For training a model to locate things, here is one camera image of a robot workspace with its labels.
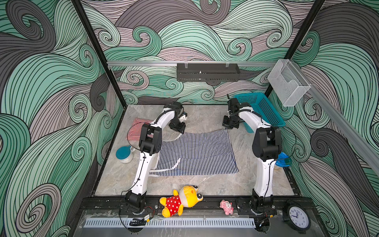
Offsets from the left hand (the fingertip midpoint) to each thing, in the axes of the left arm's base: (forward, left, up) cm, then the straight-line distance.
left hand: (180, 129), depth 103 cm
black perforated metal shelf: (+28, -18, +29) cm, 44 cm away
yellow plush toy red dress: (-44, -5, +6) cm, 45 cm away
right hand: (-1, -31, +6) cm, 32 cm away
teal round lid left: (-21, +33, +6) cm, 39 cm away
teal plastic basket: (+24, -65, +2) cm, 69 cm away
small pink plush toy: (-47, -25, +2) cm, 53 cm away
